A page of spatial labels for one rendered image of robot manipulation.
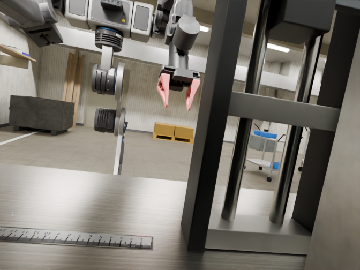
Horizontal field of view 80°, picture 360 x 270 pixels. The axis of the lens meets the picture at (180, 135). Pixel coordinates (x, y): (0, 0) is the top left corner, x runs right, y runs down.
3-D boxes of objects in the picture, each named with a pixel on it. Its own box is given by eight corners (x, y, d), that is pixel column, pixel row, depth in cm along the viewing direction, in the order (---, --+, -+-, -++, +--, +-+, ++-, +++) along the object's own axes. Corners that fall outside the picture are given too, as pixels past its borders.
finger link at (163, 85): (189, 103, 52) (189, 71, 56) (160, 98, 50) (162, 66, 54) (181, 115, 58) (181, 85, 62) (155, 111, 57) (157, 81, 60)
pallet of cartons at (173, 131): (187, 139, 819) (188, 126, 813) (195, 143, 720) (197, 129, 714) (150, 134, 783) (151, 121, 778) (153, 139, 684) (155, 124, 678)
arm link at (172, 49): (185, 52, 66) (166, 48, 65) (192, 35, 60) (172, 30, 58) (185, 70, 64) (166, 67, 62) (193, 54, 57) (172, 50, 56)
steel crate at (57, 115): (25, 126, 579) (27, 96, 569) (73, 131, 608) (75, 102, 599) (6, 130, 486) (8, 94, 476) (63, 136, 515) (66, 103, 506)
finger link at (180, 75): (201, 105, 53) (200, 73, 57) (173, 100, 51) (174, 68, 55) (192, 117, 59) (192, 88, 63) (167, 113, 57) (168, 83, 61)
